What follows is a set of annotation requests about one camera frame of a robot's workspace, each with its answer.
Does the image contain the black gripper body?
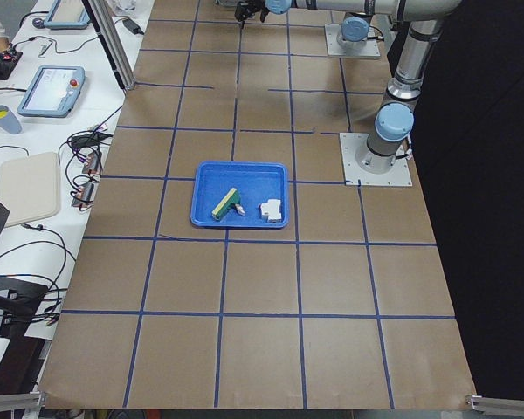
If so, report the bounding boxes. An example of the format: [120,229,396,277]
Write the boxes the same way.
[238,0,267,13]

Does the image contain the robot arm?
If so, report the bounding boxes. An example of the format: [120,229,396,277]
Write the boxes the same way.
[235,0,460,175]

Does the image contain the black power adapter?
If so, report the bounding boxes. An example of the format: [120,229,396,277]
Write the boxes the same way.
[122,17,144,35]

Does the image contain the blue plastic tray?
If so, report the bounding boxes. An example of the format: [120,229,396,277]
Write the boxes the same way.
[190,161,290,230]

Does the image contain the blue teach pendant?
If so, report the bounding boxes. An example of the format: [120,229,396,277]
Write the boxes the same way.
[44,0,90,30]
[17,65,86,118]

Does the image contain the green yellow terminal block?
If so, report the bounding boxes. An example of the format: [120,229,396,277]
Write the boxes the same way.
[211,187,241,221]

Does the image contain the small white connector part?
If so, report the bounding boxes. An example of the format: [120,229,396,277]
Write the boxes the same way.
[235,204,245,216]

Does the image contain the white circuit breaker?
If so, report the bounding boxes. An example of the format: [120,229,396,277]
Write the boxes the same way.
[259,198,283,223]

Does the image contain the blue plastic cup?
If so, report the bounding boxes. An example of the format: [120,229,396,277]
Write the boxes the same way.
[0,105,23,134]

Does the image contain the beige pad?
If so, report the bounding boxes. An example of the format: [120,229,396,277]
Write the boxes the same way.
[0,152,61,227]

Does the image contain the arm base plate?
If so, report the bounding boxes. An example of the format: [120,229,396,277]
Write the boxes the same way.
[339,133,412,188]
[324,24,381,59]

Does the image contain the aluminium frame post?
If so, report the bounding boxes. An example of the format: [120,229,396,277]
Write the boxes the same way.
[82,0,135,91]

